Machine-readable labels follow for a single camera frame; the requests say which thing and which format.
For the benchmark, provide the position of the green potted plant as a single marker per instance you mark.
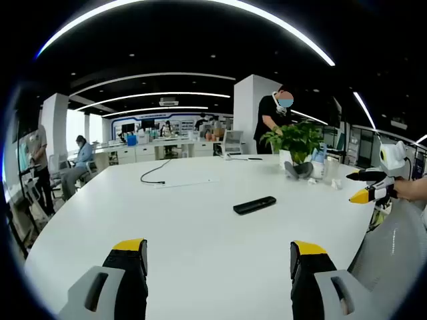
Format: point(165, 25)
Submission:
point(297, 140)

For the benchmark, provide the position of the ceiling air conditioner unit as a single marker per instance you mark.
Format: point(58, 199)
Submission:
point(168, 101)

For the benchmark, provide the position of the green yellow trinket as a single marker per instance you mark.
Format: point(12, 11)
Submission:
point(380, 216)

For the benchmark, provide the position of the ceiling light strip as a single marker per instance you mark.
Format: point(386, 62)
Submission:
point(153, 76)
point(153, 109)
point(150, 96)
point(364, 108)

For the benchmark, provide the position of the small crumpled white tissue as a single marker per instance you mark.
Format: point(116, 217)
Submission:
point(311, 181)

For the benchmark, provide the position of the white office chair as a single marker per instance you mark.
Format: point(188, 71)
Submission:
point(233, 141)

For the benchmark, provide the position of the blue white water jug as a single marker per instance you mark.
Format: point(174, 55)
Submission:
point(318, 166)

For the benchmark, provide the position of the clear plastic cup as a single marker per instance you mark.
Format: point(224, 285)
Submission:
point(332, 170)

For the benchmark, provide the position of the grey mesh office chair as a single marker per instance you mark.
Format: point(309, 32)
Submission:
point(393, 246)

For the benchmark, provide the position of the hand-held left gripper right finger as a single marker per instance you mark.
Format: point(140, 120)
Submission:
point(310, 266)

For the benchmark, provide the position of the black remote control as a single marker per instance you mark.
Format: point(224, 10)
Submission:
point(254, 205)

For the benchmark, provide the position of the person's right hand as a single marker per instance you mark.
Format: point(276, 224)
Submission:
point(405, 188)

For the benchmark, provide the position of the green board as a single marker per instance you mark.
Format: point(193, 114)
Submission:
point(341, 141)

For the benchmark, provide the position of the blue box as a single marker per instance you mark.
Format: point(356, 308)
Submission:
point(132, 140)

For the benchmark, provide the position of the long white counter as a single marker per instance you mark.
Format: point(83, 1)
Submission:
point(150, 151)

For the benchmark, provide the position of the grey neck pillow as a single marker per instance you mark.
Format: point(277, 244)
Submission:
point(300, 170)

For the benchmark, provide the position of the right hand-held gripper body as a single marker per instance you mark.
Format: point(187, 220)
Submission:
point(395, 160)

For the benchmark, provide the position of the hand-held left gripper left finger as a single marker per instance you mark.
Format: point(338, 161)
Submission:
point(130, 266)

